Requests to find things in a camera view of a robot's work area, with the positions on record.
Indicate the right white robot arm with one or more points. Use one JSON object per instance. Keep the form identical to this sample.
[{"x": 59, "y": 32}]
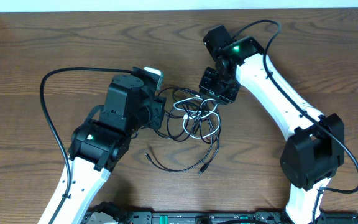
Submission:
[{"x": 313, "y": 149}]

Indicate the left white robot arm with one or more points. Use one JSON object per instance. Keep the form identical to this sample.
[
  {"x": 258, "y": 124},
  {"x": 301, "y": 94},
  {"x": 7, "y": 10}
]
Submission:
[{"x": 104, "y": 137}]

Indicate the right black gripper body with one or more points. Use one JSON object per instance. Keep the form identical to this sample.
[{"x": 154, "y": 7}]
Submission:
[{"x": 215, "y": 84}]

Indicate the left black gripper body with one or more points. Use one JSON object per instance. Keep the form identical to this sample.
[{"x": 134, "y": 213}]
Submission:
[{"x": 154, "y": 112}]

